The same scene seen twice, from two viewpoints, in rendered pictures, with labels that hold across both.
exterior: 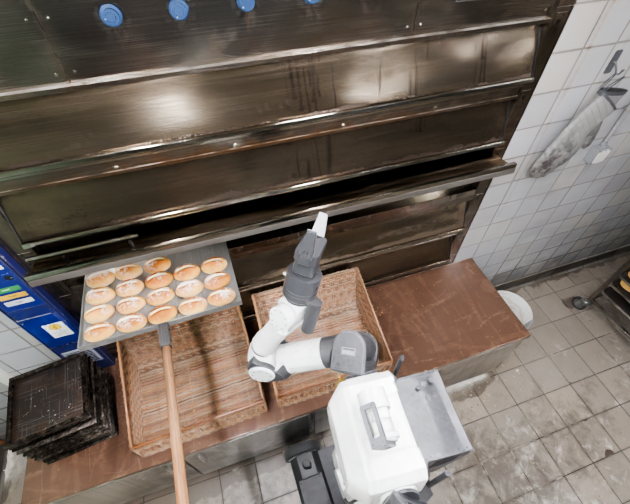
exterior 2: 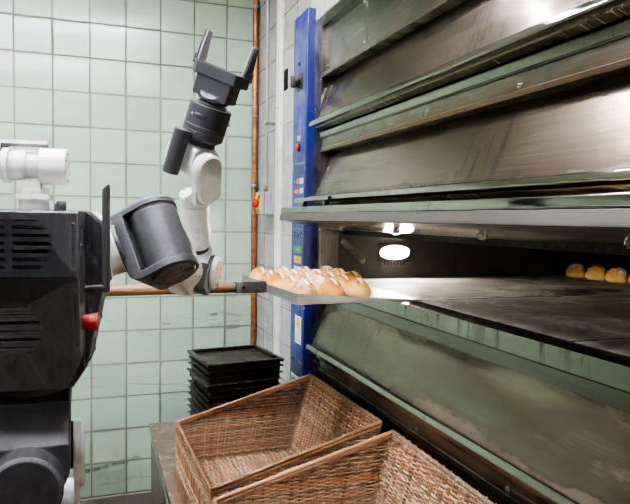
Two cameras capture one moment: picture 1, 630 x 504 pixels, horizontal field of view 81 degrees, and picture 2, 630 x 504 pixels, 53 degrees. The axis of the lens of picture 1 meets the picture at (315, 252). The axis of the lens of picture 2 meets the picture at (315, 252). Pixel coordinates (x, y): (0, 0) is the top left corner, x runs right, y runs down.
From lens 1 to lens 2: 176 cm
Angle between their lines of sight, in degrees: 87
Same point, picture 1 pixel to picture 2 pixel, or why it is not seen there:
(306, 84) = (483, 19)
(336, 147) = (515, 134)
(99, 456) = not seen: hidden behind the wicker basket
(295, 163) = (465, 155)
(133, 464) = (169, 462)
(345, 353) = not seen: hidden behind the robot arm
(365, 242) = (560, 455)
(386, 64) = not seen: outside the picture
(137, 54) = (393, 15)
